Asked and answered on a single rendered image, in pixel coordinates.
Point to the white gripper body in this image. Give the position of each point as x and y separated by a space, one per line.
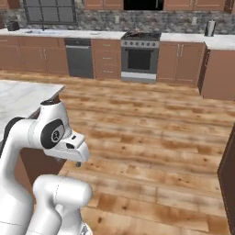
72 153

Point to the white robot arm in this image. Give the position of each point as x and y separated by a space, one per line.
16 183

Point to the brown corner counter cabinet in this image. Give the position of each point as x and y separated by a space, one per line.
218 75

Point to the brown island cabinet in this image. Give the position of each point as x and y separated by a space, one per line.
39 165

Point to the grey dishwasher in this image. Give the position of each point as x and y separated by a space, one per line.
79 59

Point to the brown drawer stack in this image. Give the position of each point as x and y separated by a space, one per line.
107 59

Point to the brown base cupboard run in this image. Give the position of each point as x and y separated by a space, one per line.
30 55

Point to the steel oven with hob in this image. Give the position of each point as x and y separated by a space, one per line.
140 59

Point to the steel sink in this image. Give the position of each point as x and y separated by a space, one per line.
42 31

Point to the black tap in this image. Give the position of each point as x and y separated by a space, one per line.
41 25

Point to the dark brown pan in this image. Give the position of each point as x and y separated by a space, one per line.
133 33

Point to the black toaster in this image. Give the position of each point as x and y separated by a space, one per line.
13 26

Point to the brown two-door base cupboard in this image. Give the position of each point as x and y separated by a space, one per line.
180 62

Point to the dark framed window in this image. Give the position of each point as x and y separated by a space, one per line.
49 11

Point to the dark brown tall panel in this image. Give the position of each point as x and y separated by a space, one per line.
228 180

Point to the black microwave oven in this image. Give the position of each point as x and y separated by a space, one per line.
143 4

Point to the white wall socket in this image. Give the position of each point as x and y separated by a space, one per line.
194 20
117 19

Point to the brown wall cupboard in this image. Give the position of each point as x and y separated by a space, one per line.
194 4
9 4
103 4

